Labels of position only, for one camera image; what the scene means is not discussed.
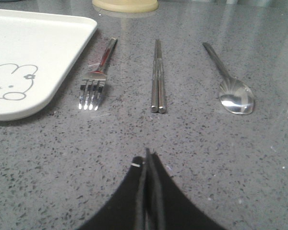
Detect wooden mug tree stand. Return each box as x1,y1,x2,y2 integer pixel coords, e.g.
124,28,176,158
92,0,158,13

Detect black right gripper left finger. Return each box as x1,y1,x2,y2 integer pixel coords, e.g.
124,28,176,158
79,156,147,230

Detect cream rabbit print tray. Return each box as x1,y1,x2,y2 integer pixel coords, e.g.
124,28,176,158
0,10,97,121

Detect silver metal chopstick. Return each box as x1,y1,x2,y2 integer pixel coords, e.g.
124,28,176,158
151,39,158,113
156,39,166,114

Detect silver metal spoon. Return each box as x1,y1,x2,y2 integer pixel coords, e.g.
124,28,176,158
203,42,255,115

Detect silver metal fork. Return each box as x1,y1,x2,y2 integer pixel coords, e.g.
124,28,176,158
78,38,118,111

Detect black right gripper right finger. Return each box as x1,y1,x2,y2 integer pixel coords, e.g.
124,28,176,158
146,149,224,230

